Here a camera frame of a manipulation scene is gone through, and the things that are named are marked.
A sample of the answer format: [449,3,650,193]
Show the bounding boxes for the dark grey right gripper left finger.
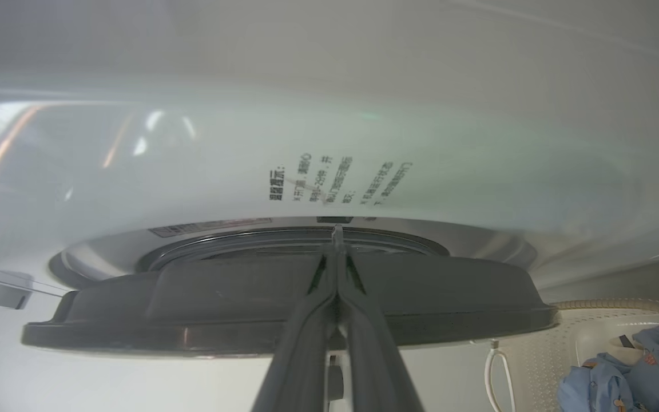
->
[251,226,339,412]

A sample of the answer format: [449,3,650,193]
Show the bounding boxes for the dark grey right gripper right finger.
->
[338,226,425,412]

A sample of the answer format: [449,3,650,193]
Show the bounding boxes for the dark grey round washer door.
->
[21,252,560,358]

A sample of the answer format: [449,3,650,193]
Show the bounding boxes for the cream perforated laundry basket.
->
[483,298,659,412]

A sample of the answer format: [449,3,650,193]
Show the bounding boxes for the white front-load washing machine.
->
[0,72,659,412]

